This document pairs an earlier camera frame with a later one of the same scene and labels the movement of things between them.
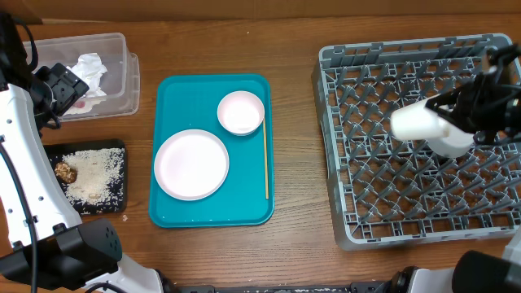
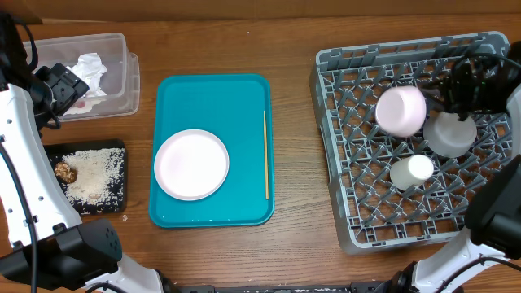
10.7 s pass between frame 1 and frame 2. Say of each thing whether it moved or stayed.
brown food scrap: stayed
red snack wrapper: stayed
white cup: moved
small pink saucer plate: moved
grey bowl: stayed
